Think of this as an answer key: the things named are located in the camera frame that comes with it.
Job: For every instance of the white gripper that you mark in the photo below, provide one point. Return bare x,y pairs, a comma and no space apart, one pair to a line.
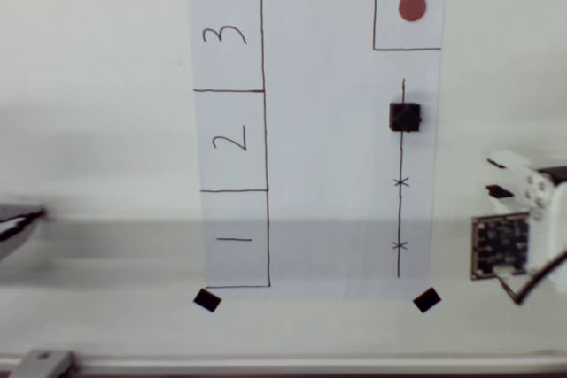
535,187

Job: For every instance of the black cube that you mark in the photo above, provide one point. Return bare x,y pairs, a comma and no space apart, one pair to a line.
404,117

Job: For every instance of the black tape piece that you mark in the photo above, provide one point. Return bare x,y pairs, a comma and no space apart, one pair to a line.
427,299
207,300

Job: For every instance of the white paper sheet with markings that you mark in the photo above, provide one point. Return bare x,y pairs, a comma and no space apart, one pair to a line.
319,130

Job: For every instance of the red round sticker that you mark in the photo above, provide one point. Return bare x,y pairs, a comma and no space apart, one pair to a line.
412,7

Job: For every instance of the black and white flat device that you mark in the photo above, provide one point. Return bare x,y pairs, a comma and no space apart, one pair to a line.
17,212

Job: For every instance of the grey metal clamp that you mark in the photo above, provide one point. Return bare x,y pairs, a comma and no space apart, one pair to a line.
44,362

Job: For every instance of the black camera circuit board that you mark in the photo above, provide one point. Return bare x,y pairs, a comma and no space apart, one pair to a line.
500,245

